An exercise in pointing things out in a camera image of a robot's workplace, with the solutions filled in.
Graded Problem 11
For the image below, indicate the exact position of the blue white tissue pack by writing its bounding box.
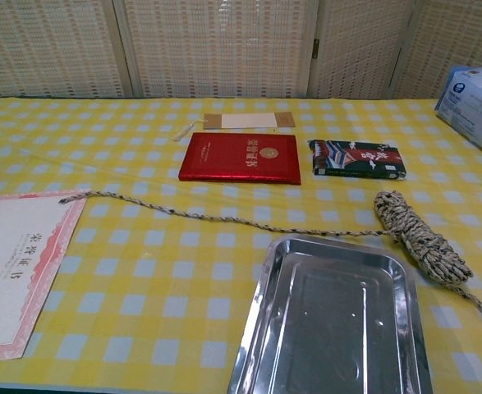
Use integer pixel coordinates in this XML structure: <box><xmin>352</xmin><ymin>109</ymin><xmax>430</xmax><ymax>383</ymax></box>
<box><xmin>434</xmin><ymin>65</ymin><xmax>482</xmax><ymax>162</ymax></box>

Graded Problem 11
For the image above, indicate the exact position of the dark patterned flat pack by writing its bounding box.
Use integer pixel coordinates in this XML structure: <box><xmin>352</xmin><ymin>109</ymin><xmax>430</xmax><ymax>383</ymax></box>
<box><xmin>307</xmin><ymin>139</ymin><xmax>408</xmax><ymax>181</ymax></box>

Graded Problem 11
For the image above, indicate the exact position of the pink bordered certificate sheet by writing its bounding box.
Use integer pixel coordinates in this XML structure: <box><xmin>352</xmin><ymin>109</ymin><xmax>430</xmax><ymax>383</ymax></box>
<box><xmin>0</xmin><ymin>189</ymin><xmax>91</xmax><ymax>364</ymax></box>

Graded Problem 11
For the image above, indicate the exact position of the brown beige tasselled bookmark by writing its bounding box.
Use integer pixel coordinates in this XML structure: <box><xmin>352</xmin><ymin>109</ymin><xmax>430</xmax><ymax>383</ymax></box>
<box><xmin>172</xmin><ymin>112</ymin><xmax>296</xmax><ymax>143</ymax></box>

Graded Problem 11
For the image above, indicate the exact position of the woven bamboo folding screen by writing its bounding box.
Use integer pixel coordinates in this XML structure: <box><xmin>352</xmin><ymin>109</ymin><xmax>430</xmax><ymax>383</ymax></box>
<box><xmin>0</xmin><ymin>0</ymin><xmax>482</xmax><ymax>104</ymax></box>

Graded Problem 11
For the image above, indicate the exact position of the red certificate book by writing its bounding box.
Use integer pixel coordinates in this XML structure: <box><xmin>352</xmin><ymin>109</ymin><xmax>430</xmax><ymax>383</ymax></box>
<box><xmin>177</xmin><ymin>131</ymin><xmax>302</xmax><ymax>186</ymax></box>

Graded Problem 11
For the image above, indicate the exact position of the shiny metal tray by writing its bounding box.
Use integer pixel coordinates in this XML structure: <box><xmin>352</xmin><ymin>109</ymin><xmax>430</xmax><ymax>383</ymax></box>
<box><xmin>227</xmin><ymin>234</ymin><xmax>434</xmax><ymax>394</ymax></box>

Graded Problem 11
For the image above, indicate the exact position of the yellow checked tablecloth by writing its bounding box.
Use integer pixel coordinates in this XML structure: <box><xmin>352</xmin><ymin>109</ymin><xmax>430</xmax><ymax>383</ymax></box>
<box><xmin>0</xmin><ymin>97</ymin><xmax>482</xmax><ymax>394</ymax></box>

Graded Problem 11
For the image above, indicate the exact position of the speckled beige black rope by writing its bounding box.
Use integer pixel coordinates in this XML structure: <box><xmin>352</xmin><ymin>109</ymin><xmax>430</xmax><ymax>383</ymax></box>
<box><xmin>58</xmin><ymin>190</ymin><xmax>482</xmax><ymax>322</ymax></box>

